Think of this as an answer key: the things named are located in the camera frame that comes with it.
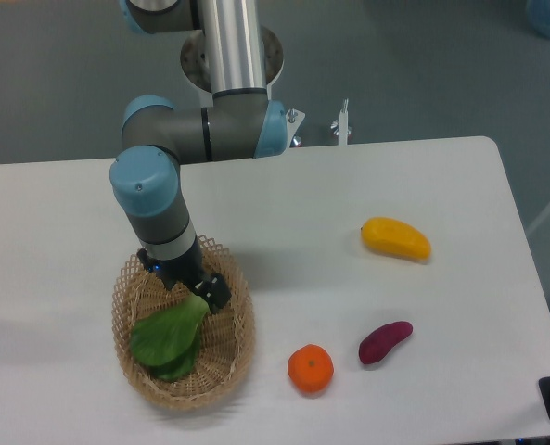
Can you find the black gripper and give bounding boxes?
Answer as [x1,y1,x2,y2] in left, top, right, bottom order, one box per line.
[136,240,232,314]

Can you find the green leafy vegetable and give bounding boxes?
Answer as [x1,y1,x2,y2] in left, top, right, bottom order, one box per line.
[130,294,209,382]

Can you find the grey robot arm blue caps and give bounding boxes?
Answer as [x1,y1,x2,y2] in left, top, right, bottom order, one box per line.
[109,1,292,312]

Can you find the woven wicker basket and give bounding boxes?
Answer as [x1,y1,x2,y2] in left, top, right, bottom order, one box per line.
[111,235,255,412]

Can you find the orange mandarin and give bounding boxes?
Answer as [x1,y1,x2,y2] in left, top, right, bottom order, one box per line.
[288,344,334,394]

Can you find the purple sweet potato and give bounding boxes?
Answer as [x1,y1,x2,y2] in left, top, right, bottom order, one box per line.
[358,321,414,365]

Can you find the yellow mango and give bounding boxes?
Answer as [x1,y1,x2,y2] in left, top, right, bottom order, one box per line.
[360,217,432,261]

